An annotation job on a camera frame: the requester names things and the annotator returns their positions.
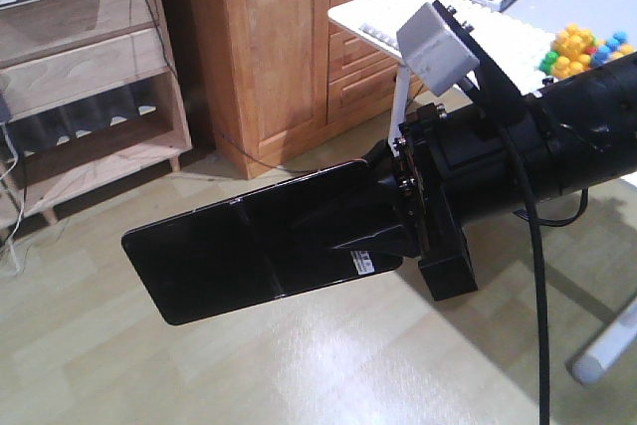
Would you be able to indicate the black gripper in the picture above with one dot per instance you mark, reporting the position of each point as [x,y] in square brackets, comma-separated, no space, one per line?
[460,168]

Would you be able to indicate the black foldable smartphone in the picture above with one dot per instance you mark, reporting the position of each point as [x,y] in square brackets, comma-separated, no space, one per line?
[261,246]

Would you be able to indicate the wooden shelf desk unit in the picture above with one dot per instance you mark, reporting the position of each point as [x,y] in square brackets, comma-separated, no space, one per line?
[89,95]

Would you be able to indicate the wooden cabinet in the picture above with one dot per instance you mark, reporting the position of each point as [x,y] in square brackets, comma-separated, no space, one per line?
[280,78]

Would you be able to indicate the white building block baseplate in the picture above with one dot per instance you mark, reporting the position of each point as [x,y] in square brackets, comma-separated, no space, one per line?
[517,48]

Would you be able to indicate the colourful toy block pile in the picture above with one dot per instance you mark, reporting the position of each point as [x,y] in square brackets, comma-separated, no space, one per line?
[574,50]

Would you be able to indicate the white folding table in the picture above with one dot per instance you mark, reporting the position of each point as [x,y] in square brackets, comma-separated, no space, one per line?
[572,22]

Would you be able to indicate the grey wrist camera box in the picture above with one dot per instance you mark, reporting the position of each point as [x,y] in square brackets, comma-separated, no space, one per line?
[432,51]

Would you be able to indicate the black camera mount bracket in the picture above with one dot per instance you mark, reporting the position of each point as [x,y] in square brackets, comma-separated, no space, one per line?
[497,96]

